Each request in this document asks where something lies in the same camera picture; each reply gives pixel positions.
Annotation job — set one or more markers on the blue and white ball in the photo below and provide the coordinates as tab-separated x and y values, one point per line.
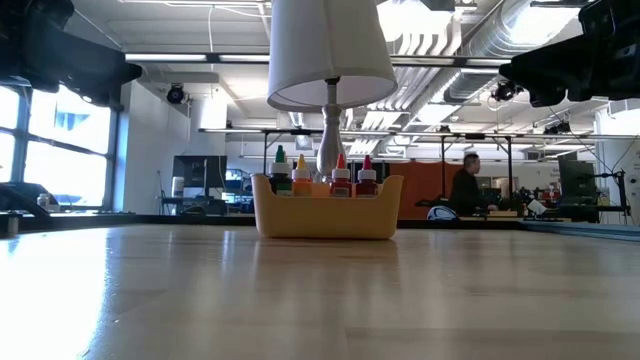
442	214

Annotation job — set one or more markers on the black ceiling camera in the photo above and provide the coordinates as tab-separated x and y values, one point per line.
505	91

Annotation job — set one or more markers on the dark office desk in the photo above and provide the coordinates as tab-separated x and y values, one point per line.
200	205

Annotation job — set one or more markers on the large crimson food coloring bottle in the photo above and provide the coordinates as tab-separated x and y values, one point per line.
366	185

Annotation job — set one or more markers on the black wall-mounted camera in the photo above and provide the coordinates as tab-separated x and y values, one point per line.
176	94

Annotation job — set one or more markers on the orange partition wall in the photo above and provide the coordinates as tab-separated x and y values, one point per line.
420	190

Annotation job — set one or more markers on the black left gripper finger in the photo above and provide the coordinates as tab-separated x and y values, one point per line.
80	65
107	100

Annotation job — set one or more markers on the long ceiling light fixture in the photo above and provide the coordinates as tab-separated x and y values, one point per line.
200	57

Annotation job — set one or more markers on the clear water bottle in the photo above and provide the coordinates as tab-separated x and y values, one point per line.
43	202

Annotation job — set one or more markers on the large bright window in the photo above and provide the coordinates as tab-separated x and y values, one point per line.
70	130

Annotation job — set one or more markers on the dark computer monitor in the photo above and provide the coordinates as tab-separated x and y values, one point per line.
575	180

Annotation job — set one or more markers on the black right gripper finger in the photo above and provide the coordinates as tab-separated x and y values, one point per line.
546	99
560	70

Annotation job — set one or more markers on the silver ventilation duct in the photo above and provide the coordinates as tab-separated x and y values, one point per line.
480	60

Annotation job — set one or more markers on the black metal rack frame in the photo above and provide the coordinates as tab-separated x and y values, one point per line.
443	150

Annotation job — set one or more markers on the yellow plastic bin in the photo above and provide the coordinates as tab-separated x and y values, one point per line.
325	217

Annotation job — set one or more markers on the person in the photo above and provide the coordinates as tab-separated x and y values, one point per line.
465	192

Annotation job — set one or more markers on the large green food coloring bottle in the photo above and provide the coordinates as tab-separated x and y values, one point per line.
281	182

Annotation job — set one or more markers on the white shade table lamp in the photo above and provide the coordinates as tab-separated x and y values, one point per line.
330	50

